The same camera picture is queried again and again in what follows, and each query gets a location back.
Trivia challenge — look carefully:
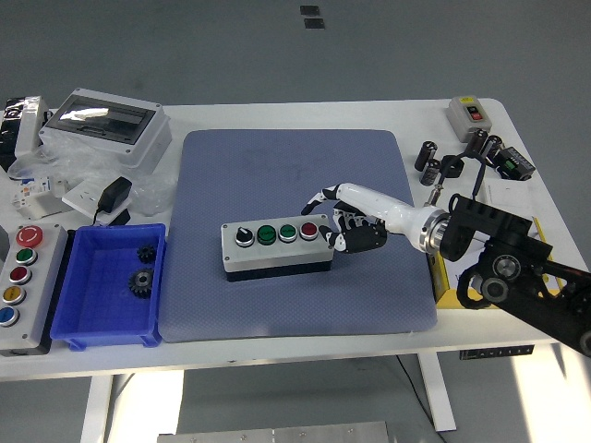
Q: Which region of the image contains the grey distribution box clear lid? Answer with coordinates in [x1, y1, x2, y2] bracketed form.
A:
[38, 87, 173, 175]

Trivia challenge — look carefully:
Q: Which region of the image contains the black hex nut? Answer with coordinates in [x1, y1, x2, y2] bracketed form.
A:
[440, 154, 464, 179]

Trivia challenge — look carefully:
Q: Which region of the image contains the grey five-button control box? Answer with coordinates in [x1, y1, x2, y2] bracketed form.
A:
[0, 223, 70, 356]

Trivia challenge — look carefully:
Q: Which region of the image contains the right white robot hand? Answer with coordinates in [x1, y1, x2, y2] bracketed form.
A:
[300, 183, 438, 256]

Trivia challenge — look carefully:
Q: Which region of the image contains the black foil bag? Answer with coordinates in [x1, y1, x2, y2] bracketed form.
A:
[0, 96, 30, 173]

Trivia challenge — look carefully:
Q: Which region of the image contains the black power adapter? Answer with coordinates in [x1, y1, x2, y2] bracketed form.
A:
[93, 176, 134, 227]

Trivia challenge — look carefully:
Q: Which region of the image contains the thin black cable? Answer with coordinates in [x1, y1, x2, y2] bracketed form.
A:
[395, 354, 448, 443]

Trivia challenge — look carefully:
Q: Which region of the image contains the black module green terminal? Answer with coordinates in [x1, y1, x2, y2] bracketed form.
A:
[493, 146, 537, 182]

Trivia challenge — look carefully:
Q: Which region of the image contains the large black gear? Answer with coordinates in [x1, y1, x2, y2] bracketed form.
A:
[127, 267, 156, 300]

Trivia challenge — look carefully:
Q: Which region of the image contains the white table leg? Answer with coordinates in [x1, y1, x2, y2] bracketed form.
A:
[417, 353, 458, 433]
[80, 372, 135, 443]

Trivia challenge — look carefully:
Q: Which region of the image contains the grey metal plate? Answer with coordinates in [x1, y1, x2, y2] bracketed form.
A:
[156, 420, 392, 443]

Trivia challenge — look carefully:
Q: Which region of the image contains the white wall socket plate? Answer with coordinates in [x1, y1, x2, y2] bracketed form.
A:
[61, 180, 116, 227]

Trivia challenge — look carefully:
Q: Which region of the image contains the grey four-button control box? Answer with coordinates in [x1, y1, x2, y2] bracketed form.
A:
[220, 214, 335, 283]

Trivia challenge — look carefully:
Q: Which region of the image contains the white circuit breaker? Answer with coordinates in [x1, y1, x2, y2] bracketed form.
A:
[9, 174, 70, 221]

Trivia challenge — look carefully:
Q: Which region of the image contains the white wall switch panel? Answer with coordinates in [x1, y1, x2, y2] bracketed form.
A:
[482, 177, 533, 218]

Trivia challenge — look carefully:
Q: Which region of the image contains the blue plastic bin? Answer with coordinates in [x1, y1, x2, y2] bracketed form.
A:
[49, 223, 167, 351]

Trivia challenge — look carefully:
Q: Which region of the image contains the grey two-button switch box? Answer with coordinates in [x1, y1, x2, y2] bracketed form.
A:
[445, 95, 489, 143]

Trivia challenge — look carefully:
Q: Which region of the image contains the black capacitor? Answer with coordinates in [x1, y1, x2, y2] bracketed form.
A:
[415, 140, 439, 173]
[479, 134, 504, 163]
[420, 158, 442, 186]
[464, 128, 488, 161]

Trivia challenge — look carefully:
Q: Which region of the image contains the white wrapped box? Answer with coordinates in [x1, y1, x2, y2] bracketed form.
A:
[13, 95, 51, 161]

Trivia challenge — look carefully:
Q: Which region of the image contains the black table control panel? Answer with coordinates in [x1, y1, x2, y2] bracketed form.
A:
[459, 344, 536, 361]

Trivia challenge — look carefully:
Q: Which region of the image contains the yellow white carton box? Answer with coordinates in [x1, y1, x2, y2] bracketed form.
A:
[428, 215, 564, 310]

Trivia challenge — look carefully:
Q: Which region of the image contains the grey-blue table mat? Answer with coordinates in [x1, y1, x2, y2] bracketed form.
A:
[156, 128, 439, 343]

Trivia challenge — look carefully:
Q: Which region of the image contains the clear plastic bag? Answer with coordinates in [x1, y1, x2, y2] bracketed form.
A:
[6, 133, 176, 218]

